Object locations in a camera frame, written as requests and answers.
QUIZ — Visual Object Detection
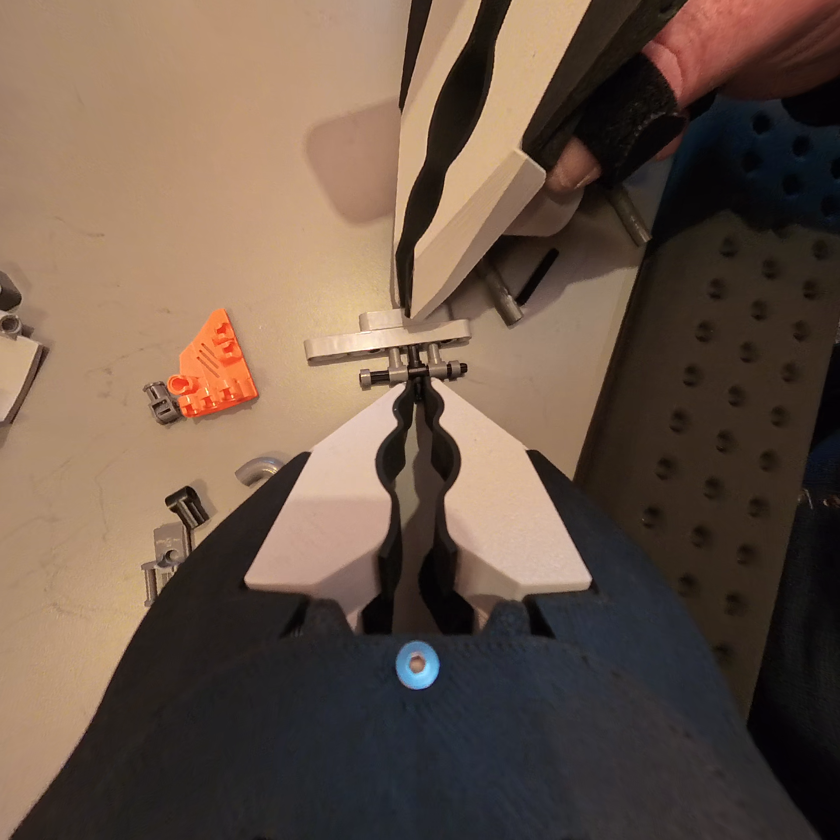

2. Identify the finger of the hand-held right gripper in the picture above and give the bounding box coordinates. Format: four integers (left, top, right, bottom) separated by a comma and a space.
392, 0, 500, 317
402, 0, 632, 322

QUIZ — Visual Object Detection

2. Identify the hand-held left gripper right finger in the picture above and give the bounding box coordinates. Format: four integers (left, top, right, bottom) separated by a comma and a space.
423, 381, 593, 632

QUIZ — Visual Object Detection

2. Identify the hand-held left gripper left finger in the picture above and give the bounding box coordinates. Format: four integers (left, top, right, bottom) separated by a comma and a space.
244, 381, 416, 632

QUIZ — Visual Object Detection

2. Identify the grey axle connector piece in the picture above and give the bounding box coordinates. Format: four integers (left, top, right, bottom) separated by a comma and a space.
359, 344, 469, 403

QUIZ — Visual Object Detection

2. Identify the grey holed liftarm beam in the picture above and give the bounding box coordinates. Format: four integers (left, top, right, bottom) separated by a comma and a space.
304, 308, 473, 366

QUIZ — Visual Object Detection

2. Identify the grey elbow tube piece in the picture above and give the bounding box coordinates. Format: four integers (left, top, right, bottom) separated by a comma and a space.
234, 454, 288, 488

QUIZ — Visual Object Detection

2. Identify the person's right hand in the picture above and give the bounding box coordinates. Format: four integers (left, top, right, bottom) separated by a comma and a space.
545, 0, 840, 196

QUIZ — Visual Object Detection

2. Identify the small black axle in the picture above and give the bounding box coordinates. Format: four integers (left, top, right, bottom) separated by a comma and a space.
520, 247, 560, 307

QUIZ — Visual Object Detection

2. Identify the small grey pin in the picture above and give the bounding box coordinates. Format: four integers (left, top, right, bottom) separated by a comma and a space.
610, 185, 652, 249

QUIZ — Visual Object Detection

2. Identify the orange wedge plate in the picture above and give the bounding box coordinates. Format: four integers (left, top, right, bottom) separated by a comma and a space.
167, 308, 259, 420

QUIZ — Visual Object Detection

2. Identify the dark grey pin connector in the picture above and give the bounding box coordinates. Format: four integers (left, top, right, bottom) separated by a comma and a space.
142, 381, 183, 426

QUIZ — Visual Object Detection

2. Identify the black perforated panel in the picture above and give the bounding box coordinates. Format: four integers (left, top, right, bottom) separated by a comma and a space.
576, 98, 840, 718

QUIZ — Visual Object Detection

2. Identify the white curved panel piece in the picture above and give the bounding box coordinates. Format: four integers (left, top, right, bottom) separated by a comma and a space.
0, 313, 47, 425

